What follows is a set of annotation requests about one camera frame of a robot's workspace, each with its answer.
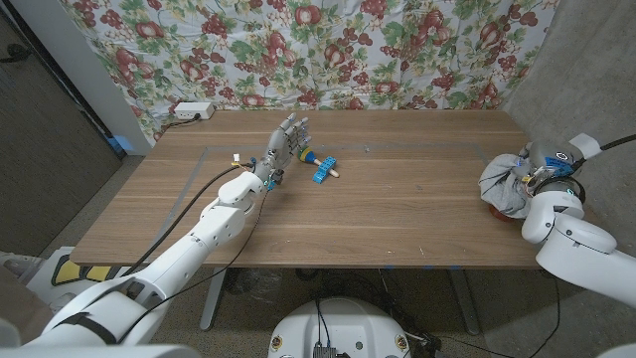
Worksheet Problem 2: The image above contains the white yellow black floor machine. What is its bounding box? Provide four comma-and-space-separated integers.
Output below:
24, 247, 145, 299

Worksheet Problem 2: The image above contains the grey metal table leg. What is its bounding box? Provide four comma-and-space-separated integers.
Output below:
199, 267, 229, 332
449, 268, 483, 337

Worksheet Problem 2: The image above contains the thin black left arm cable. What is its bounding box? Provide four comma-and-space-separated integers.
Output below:
116, 188, 269, 345

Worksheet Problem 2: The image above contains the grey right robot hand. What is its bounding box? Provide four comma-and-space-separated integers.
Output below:
516, 140, 580, 193

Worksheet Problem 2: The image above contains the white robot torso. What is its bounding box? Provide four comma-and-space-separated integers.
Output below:
266, 296, 412, 358

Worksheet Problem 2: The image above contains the floral fruit print backdrop cloth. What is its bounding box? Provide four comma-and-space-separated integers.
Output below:
59, 0, 560, 143

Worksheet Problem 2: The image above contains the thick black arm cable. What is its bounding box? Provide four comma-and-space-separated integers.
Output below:
598, 133, 636, 151
121, 163, 254, 277

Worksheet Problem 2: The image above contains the black door handle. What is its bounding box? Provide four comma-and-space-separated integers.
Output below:
0, 43, 32, 65

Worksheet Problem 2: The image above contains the blue tape piece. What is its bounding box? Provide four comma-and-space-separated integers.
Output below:
107, 134, 135, 155

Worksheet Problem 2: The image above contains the person in brown trousers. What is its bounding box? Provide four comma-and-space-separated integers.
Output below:
0, 253, 56, 344

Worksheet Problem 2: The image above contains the red cup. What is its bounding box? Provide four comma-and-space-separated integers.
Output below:
489, 205, 513, 224

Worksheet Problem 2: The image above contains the white tape cable tag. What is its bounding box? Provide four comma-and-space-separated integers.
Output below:
568, 132, 603, 160

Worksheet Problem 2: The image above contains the white power strip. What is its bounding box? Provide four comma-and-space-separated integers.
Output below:
173, 101, 217, 120

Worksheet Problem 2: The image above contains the dark door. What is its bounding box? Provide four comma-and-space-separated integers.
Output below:
0, 9, 125, 258

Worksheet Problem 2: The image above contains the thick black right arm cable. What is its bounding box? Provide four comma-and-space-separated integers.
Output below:
598, 133, 636, 151

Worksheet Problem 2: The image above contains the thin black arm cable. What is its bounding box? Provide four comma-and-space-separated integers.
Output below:
116, 188, 269, 345
439, 290, 562, 358

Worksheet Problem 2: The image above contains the grey shirt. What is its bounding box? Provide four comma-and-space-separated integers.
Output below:
478, 152, 536, 220

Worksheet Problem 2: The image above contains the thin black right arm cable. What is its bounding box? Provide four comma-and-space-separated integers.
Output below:
439, 290, 562, 358

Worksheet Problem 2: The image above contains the blue toy building brick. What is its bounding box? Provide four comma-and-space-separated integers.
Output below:
312, 155, 338, 185

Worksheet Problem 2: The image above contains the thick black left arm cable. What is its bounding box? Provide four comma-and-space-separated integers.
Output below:
121, 163, 254, 277

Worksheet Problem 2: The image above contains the colourful striped wooden maraca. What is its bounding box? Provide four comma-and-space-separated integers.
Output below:
296, 146, 341, 179

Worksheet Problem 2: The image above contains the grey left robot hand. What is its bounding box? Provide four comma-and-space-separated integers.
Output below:
252, 112, 313, 185

